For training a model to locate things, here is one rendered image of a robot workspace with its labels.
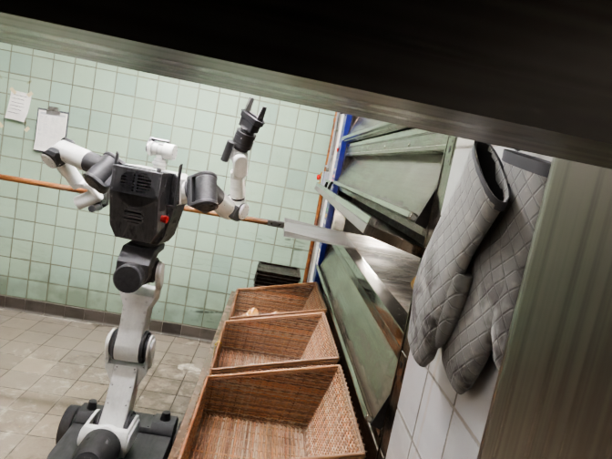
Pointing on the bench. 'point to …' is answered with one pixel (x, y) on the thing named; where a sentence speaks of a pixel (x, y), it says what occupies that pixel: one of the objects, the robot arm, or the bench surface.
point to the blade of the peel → (293, 229)
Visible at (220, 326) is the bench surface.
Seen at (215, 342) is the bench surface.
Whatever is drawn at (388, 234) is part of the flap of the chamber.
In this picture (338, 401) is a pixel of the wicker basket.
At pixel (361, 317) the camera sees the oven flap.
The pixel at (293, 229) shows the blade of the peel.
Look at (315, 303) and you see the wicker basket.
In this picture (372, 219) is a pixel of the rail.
